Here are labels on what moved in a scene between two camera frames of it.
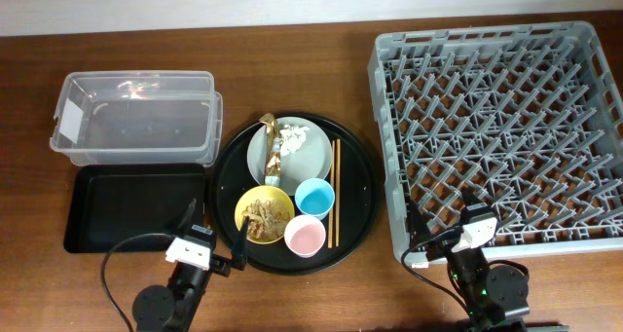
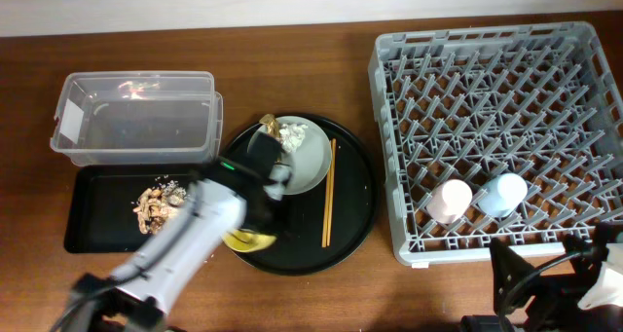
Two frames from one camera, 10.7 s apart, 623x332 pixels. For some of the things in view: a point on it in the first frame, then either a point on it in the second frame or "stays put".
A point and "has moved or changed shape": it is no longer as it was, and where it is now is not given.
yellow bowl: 271,212 has moved or changed shape
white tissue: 292,138 stays put
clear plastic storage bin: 138,117 stays put
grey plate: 311,160 stays put
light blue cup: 314,197 -> 502,195
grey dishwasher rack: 529,117 stays put
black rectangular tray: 106,203 stays put
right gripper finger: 419,226 -> 508,271
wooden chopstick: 332,217 has moved or changed shape
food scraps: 268,219 -> 155,205
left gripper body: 220,265 -> 263,210
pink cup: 305,236 -> 450,201
